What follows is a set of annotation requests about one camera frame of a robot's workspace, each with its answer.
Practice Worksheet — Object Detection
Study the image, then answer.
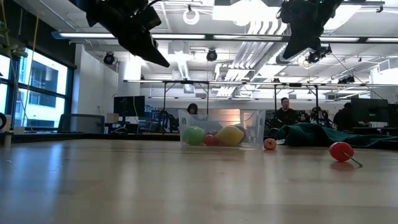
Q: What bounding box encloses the black ceiling camera mount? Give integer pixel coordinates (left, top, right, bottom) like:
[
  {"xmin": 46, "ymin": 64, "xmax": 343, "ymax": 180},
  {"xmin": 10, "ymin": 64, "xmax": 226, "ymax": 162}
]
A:
[{"xmin": 305, "ymin": 44, "xmax": 333, "ymax": 65}]

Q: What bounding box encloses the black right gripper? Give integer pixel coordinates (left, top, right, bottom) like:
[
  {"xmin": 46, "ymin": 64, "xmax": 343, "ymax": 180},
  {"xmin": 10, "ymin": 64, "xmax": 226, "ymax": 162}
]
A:
[{"xmin": 281, "ymin": 0, "xmax": 345, "ymax": 60}]

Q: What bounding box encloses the white ceiling ring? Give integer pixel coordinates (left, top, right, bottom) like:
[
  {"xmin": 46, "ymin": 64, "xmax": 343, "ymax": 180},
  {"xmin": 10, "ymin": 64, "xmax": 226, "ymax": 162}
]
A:
[{"xmin": 182, "ymin": 8, "xmax": 201, "ymax": 26}]

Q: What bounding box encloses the black computer monitor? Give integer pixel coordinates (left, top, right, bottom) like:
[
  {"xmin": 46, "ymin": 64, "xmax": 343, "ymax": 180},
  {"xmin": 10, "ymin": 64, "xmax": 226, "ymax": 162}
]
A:
[
  {"xmin": 113, "ymin": 95, "xmax": 146, "ymax": 118},
  {"xmin": 351, "ymin": 98, "xmax": 389, "ymax": 123}
]

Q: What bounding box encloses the small pink toy peach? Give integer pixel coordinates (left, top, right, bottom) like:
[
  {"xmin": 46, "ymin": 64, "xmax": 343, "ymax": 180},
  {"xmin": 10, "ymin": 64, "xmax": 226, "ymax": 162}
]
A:
[{"xmin": 262, "ymin": 138, "xmax": 277, "ymax": 151}]

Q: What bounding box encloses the bright red cherry with stem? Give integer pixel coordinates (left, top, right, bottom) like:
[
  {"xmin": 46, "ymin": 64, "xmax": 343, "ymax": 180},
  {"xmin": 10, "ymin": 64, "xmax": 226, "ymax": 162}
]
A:
[{"xmin": 328, "ymin": 141, "xmax": 364, "ymax": 168}]

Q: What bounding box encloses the clear plastic tupperware container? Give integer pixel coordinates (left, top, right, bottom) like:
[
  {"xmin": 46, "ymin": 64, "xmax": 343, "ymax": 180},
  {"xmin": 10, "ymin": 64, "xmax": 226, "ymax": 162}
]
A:
[{"xmin": 178, "ymin": 108, "xmax": 267, "ymax": 149}]

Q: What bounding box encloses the black metal gantry frame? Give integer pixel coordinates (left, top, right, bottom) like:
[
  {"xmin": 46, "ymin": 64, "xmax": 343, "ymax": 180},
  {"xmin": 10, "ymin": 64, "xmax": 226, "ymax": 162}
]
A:
[
  {"xmin": 162, "ymin": 80, "xmax": 210, "ymax": 114},
  {"xmin": 273, "ymin": 82, "xmax": 320, "ymax": 124}
]

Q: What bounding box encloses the yellow toy lemon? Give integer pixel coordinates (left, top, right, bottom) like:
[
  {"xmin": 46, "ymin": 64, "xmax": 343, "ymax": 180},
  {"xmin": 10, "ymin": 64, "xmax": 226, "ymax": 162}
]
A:
[{"xmin": 215, "ymin": 124, "xmax": 246, "ymax": 147}]

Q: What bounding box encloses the dark green cloth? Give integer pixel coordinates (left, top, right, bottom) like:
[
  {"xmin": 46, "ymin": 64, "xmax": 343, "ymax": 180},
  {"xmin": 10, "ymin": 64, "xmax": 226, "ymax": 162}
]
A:
[{"xmin": 275, "ymin": 123, "xmax": 398, "ymax": 149}]

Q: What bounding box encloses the long ceiling light strip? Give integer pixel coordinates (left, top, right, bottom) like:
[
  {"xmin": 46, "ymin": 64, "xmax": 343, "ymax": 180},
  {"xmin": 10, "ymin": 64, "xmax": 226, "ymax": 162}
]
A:
[{"xmin": 51, "ymin": 30, "xmax": 398, "ymax": 44}]

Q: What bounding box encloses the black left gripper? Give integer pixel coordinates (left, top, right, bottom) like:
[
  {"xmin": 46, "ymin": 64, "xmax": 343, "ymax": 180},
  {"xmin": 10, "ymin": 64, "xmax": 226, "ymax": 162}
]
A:
[{"xmin": 70, "ymin": 0, "xmax": 170, "ymax": 68}]

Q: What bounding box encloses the green toy apple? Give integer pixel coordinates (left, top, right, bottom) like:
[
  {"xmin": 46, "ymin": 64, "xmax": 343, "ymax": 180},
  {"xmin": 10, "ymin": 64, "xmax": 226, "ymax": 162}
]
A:
[{"xmin": 182, "ymin": 125, "xmax": 206, "ymax": 147}]

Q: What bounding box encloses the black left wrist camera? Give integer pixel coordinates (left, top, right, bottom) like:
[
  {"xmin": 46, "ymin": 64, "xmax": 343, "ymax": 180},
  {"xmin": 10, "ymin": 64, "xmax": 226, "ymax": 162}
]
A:
[{"xmin": 136, "ymin": 6, "xmax": 162, "ymax": 32}]

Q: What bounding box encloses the large red toy strawberry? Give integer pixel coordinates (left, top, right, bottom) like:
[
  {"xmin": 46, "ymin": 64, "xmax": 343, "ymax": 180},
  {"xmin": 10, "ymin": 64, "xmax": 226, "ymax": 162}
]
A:
[{"xmin": 203, "ymin": 133, "xmax": 218, "ymax": 147}]

